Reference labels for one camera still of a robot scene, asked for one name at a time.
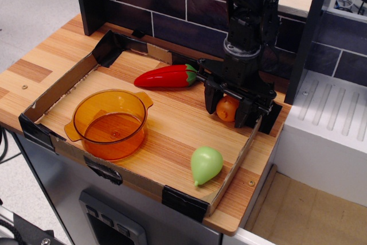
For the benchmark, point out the white toy sink drainboard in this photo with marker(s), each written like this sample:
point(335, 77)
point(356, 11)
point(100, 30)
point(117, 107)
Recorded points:
point(323, 141)

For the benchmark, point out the red toy chili pepper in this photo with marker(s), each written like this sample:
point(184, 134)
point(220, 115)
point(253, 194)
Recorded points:
point(174, 76)

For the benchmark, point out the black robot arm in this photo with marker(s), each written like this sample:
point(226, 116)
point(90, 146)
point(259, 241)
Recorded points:
point(253, 24)

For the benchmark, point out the green toy pear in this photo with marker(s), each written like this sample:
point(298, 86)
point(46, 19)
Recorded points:
point(206, 163)

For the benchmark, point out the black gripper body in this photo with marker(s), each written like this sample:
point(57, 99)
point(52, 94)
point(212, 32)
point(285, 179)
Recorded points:
point(237, 75)

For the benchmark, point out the orange toy carrot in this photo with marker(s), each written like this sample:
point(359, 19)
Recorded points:
point(226, 108)

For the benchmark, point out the dark grey vertical post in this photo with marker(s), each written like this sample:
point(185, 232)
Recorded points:
point(299, 71)

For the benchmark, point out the cardboard fence with black tape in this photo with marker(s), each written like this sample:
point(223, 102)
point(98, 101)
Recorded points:
point(177, 125)

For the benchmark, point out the grey oven control panel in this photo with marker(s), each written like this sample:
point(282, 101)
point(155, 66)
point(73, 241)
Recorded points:
point(108, 225)

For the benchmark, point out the transparent orange plastic pot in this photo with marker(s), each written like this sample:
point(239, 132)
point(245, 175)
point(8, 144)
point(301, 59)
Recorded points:
point(111, 124)

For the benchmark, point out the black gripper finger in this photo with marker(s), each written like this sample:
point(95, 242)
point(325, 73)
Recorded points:
point(246, 114)
point(212, 96)

